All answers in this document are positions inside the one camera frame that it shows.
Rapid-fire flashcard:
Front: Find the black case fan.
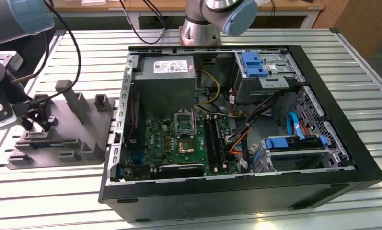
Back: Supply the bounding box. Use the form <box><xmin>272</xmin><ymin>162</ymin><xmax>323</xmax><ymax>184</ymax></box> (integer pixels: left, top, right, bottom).
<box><xmin>125</xmin><ymin>83</ymin><xmax>141</xmax><ymax>151</ymax></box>

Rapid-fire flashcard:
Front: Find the RAM stick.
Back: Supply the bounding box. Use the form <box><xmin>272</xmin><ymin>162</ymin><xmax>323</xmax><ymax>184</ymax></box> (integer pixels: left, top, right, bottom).
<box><xmin>30</xmin><ymin>138</ymin><xmax>76</xmax><ymax>148</ymax></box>

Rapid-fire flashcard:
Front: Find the green motherboard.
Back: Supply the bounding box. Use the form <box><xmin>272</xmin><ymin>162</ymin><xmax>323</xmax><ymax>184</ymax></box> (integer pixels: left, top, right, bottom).
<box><xmin>122</xmin><ymin>113</ymin><xmax>243</xmax><ymax>181</ymax></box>

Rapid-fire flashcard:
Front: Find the wooden cabinet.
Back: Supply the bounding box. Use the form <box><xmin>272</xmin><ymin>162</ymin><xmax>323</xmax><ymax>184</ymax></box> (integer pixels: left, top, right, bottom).
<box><xmin>332</xmin><ymin>0</ymin><xmax>382</xmax><ymax>62</ymax></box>

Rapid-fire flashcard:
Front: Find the thin metal locking lever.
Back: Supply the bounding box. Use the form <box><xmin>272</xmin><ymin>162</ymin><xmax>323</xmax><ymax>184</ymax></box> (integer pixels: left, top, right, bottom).
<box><xmin>192</xmin><ymin>105</ymin><xmax>199</xmax><ymax>138</ymax></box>

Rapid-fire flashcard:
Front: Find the yellow wire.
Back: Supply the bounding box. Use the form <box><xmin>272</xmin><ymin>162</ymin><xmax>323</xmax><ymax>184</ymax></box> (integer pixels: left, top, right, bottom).
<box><xmin>192</xmin><ymin>69</ymin><xmax>221</xmax><ymax>105</ymax></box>

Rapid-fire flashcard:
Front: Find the CPU socket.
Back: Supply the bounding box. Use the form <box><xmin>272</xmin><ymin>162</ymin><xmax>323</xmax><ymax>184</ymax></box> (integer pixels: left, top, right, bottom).
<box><xmin>176</xmin><ymin>137</ymin><xmax>197</xmax><ymax>154</ymax></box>

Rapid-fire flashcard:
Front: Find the thick black camera cable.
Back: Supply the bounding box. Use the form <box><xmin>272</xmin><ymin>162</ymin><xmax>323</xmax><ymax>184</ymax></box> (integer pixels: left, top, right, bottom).
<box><xmin>25</xmin><ymin>0</ymin><xmax>82</xmax><ymax>106</ymax></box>

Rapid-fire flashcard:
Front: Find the grey power supply unit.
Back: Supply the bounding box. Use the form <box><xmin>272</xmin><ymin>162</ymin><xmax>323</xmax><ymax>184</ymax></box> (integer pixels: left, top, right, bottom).
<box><xmin>130</xmin><ymin>55</ymin><xmax>197</xmax><ymax>114</ymax></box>

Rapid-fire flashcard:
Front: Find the black RAM slot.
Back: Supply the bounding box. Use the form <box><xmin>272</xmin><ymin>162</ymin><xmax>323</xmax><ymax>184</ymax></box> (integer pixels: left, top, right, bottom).
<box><xmin>203</xmin><ymin>115</ymin><xmax>219</xmax><ymax>170</ymax></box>
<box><xmin>209</xmin><ymin>114</ymin><xmax>228</xmax><ymax>170</ymax></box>

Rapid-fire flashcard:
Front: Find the wooden desk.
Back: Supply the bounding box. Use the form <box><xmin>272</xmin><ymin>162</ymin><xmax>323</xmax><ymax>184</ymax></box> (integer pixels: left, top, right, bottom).
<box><xmin>50</xmin><ymin>0</ymin><xmax>325</xmax><ymax>31</ymax></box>

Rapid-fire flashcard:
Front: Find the orange wire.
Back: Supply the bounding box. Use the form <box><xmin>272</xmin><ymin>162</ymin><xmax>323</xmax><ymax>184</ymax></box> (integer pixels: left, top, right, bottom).
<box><xmin>228</xmin><ymin>140</ymin><xmax>244</xmax><ymax>158</ymax></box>

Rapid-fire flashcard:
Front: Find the black PC case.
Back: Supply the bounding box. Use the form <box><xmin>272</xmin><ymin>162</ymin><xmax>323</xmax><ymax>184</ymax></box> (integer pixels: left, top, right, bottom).
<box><xmin>96</xmin><ymin>44</ymin><xmax>382</xmax><ymax>223</ymax></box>

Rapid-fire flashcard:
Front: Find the black graphics card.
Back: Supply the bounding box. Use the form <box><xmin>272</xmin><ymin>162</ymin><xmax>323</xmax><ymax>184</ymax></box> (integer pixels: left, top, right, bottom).
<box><xmin>151</xmin><ymin>163</ymin><xmax>207</xmax><ymax>180</ymax></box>

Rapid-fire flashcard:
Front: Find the grey parts rack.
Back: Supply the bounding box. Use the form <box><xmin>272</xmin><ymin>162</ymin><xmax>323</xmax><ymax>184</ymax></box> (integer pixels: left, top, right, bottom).
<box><xmin>5</xmin><ymin>80</ymin><xmax>117</xmax><ymax>170</ymax></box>

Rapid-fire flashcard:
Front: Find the black wire bundle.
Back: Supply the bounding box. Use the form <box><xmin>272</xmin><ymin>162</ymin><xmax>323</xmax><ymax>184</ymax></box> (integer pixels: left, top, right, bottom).
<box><xmin>225</xmin><ymin>82</ymin><xmax>305</xmax><ymax>144</ymax></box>

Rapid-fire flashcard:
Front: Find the blue disk carrier with disk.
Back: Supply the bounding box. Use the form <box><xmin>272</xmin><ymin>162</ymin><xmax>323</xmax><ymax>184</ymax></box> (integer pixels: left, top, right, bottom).
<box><xmin>263</xmin><ymin>135</ymin><xmax>328</xmax><ymax>151</ymax></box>

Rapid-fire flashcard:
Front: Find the white box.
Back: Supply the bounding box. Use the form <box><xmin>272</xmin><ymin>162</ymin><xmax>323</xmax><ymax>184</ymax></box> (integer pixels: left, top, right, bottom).
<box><xmin>80</xmin><ymin>0</ymin><xmax>108</xmax><ymax>7</ymax></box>

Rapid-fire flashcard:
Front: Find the blue drive carrier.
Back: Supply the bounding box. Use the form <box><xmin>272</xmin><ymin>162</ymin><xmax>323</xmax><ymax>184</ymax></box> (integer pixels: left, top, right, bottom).
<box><xmin>240</xmin><ymin>51</ymin><xmax>268</xmax><ymax>78</ymax></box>

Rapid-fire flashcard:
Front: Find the black cable with silver plug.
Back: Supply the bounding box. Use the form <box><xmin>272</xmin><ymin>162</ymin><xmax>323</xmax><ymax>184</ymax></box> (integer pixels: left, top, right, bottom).
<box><xmin>118</xmin><ymin>0</ymin><xmax>168</xmax><ymax>45</ymax></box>

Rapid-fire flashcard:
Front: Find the blue flat wire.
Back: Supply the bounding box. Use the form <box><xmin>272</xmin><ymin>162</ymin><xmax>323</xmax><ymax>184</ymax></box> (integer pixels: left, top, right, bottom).
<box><xmin>285</xmin><ymin>111</ymin><xmax>305</xmax><ymax>141</ymax></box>

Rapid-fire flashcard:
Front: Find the silver disk bay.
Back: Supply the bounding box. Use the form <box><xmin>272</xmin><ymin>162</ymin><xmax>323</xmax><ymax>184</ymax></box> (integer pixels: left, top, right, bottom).
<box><xmin>233</xmin><ymin>50</ymin><xmax>305</xmax><ymax>104</ymax></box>
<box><xmin>249</xmin><ymin>135</ymin><xmax>353</xmax><ymax>173</ymax></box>

